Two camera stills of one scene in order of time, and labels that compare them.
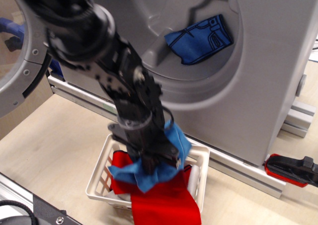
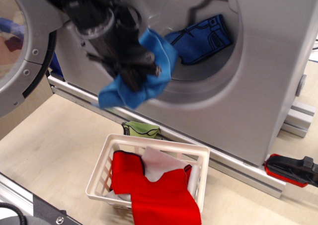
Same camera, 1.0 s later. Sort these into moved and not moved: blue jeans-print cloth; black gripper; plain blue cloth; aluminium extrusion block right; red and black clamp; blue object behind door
Moved: plain blue cloth; black gripper
Not moved: blue object behind door; red and black clamp; aluminium extrusion block right; blue jeans-print cloth
